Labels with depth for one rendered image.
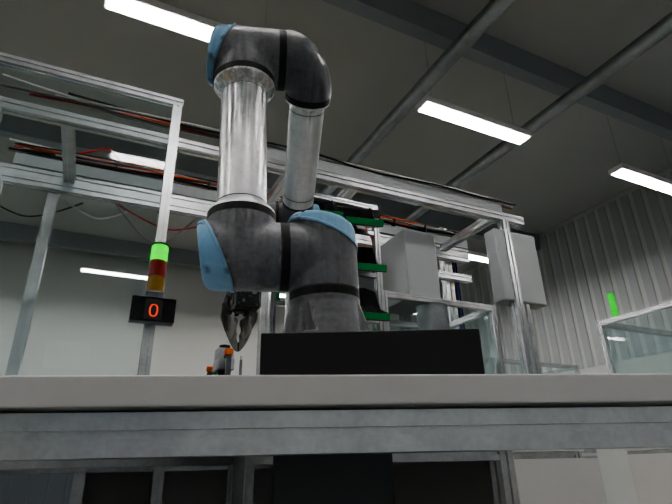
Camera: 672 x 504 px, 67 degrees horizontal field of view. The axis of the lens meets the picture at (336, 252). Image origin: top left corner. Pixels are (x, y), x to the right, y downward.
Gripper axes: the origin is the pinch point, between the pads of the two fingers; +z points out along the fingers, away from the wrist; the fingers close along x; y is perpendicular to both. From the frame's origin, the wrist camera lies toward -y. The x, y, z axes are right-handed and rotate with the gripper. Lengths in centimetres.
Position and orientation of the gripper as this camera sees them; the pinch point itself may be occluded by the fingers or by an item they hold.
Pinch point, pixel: (237, 346)
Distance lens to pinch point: 128.7
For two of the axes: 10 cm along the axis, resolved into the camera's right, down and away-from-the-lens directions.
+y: 4.2, -3.7, -8.3
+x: 9.1, 1.5, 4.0
